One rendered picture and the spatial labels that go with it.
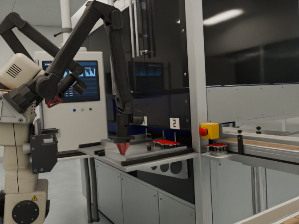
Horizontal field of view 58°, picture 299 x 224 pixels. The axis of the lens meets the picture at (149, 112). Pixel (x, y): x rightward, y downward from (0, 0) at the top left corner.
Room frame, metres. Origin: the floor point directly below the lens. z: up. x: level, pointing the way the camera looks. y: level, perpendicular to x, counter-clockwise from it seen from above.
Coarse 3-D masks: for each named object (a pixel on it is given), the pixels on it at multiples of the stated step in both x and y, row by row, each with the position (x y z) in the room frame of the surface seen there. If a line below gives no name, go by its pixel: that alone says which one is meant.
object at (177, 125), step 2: (170, 118) 1.52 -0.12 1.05; (172, 118) 1.51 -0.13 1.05; (174, 118) 1.49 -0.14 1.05; (176, 118) 1.48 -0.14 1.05; (178, 118) 1.46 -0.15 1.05; (170, 120) 1.52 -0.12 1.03; (172, 120) 1.51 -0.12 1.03; (176, 120) 1.48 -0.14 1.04; (178, 120) 1.46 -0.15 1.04; (170, 122) 1.52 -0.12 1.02; (172, 122) 1.51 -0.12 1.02; (174, 122) 1.49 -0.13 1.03; (176, 122) 1.48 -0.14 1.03; (178, 122) 1.46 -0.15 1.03; (170, 124) 1.53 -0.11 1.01; (172, 124) 1.51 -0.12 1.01; (174, 124) 1.49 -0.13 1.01; (176, 124) 1.48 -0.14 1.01; (178, 124) 1.46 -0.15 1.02; (170, 126) 1.53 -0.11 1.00; (172, 126) 1.51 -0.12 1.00; (176, 126) 1.48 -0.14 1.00; (178, 126) 1.46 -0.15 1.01; (174, 128) 1.49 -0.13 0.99; (176, 128) 1.48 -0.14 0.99; (178, 128) 1.46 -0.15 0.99
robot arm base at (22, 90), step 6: (24, 84) 1.00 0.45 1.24; (12, 90) 0.99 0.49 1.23; (18, 90) 0.99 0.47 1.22; (24, 90) 0.99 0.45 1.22; (30, 90) 0.99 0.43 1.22; (6, 96) 0.95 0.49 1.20; (12, 96) 0.97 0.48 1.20; (18, 96) 0.97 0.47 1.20; (24, 96) 0.99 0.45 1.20; (30, 96) 1.00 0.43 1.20; (36, 96) 1.02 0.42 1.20; (12, 102) 0.95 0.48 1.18; (18, 102) 0.97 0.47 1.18; (24, 102) 0.99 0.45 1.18; (30, 102) 1.02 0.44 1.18; (18, 108) 0.96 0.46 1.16; (24, 108) 1.00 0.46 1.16
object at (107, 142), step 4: (136, 136) 1.89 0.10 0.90; (140, 136) 1.91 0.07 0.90; (144, 136) 1.93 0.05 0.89; (104, 140) 1.71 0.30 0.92; (108, 140) 1.78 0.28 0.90; (112, 140) 1.80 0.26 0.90; (132, 140) 1.86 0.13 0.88; (136, 140) 1.85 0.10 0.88; (140, 140) 1.84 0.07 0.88; (144, 140) 1.63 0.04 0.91; (148, 140) 1.65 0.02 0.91; (152, 140) 1.66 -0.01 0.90; (104, 144) 1.71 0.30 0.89; (108, 144) 1.65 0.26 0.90; (112, 144) 1.60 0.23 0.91
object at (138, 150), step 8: (136, 144) 1.51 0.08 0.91; (144, 144) 1.53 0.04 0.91; (152, 144) 1.56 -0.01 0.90; (112, 152) 1.33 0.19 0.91; (128, 152) 1.45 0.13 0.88; (136, 152) 1.43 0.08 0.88; (144, 152) 1.42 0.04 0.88; (152, 152) 1.26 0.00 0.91; (160, 152) 1.28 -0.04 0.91; (120, 160) 1.25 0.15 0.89
